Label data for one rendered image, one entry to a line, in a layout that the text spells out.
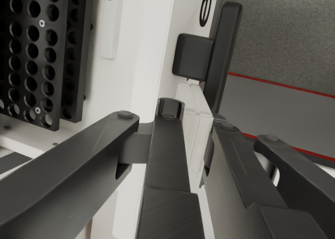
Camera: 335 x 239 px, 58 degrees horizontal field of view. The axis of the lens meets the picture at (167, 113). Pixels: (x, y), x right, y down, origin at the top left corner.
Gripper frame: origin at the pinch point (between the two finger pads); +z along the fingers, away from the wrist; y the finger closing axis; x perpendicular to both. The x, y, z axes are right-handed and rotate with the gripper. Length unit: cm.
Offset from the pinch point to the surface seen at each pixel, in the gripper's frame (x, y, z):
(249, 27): 8, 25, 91
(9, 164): -10.9, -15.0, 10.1
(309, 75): -4, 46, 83
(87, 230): -29.8, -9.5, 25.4
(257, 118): -7.9, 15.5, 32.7
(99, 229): -26.4, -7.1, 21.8
